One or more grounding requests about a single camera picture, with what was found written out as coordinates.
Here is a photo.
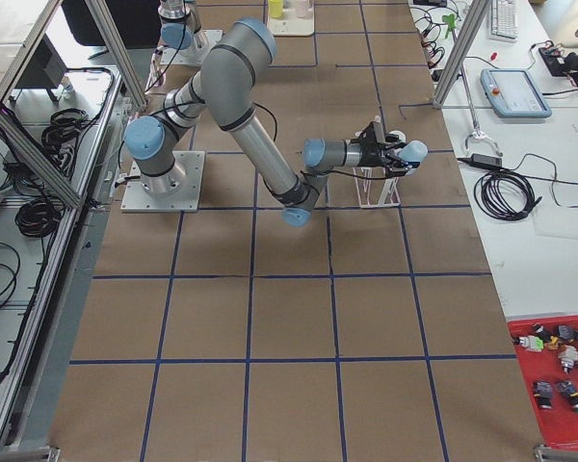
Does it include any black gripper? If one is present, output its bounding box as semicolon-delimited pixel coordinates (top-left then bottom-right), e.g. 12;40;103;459
356;120;420;177

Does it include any light blue plastic cup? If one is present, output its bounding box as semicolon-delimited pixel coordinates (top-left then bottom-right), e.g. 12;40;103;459
397;140;429;168

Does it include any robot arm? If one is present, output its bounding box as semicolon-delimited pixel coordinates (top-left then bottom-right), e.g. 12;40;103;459
124;17;428;227
158;0;209;65

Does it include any pink plastic cup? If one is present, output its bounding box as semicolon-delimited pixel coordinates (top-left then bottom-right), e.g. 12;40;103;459
295;0;310;18

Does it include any yellow plastic cup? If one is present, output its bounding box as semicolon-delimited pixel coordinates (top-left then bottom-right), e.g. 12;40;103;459
268;0;284;19

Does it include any blue teach pendant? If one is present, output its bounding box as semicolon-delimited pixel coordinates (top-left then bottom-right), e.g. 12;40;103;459
480;68;552;119

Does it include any cream serving tray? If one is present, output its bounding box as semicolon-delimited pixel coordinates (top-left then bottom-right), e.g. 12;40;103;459
266;0;315;37

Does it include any white keyboard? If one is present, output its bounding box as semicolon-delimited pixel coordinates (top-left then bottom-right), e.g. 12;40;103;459
487;0;518;42

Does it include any red parts tray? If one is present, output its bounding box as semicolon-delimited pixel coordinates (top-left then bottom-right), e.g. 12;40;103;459
508;315;578;451

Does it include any white wire cup rack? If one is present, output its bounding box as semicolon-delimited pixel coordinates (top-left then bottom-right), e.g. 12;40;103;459
351;115;408;210

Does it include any coiled black cable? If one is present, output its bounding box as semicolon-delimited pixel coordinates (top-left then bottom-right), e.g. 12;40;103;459
476;170;543;222

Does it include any green handled reacher grabber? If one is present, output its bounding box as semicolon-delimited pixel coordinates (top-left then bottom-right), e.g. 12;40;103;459
442;13;503;158

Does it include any aluminium frame post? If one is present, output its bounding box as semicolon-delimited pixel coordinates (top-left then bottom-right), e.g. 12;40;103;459
433;0;490;109

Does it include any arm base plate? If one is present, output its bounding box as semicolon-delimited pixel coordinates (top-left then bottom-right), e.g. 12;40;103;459
153;24;223;66
121;150;206;213

